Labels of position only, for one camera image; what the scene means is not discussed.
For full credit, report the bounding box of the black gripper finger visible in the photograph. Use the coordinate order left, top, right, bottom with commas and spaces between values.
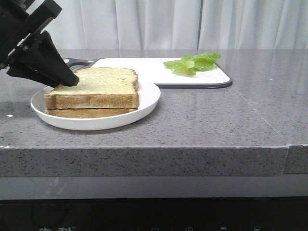
18, 31, 79, 87
7, 64, 62, 87

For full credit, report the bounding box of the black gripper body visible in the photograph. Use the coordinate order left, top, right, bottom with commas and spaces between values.
0, 0, 62, 69

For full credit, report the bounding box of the toasted bread slice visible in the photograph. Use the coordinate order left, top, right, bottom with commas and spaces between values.
44, 67, 140, 110
45, 108, 138, 118

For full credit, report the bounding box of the green lettuce leaf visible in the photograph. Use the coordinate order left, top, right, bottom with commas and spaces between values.
164, 52, 221, 76

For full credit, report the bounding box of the white curtain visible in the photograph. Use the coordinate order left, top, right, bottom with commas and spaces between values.
46, 0, 308, 50

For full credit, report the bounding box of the white cutting board grey rim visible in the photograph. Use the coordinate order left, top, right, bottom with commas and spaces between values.
64, 58, 232, 89

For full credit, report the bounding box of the white round plate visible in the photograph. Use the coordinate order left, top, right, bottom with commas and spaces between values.
31, 80, 161, 131

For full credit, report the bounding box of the black appliance control panel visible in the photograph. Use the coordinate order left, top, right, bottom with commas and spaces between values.
0, 197, 308, 231

